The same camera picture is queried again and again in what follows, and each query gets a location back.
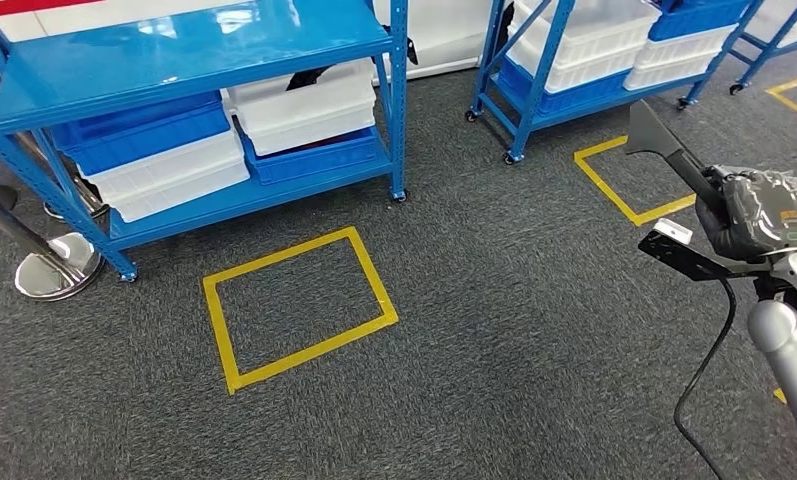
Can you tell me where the black plastic plate part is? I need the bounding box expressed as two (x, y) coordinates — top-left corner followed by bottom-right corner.
(624, 99), (731, 220)

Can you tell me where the blue metal shelf rack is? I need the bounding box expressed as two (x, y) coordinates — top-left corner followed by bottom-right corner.
(464, 0), (767, 165)
(0, 0), (411, 284)
(729, 0), (797, 97)

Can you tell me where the yellow floor tape square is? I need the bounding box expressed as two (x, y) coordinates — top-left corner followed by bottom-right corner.
(202, 226), (400, 396)

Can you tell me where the blue plastic bin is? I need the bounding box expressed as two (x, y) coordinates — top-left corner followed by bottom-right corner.
(497, 56), (632, 119)
(238, 125), (381, 187)
(50, 91), (232, 178)
(648, 0), (752, 42)

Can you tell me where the white car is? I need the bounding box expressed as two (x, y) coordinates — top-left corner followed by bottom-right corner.
(0, 0), (505, 86)

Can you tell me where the long red barrier belt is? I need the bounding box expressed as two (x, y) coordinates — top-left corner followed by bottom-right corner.
(0, 0), (91, 18)

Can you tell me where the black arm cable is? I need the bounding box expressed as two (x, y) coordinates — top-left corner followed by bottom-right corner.
(672, 278), (738, 480)

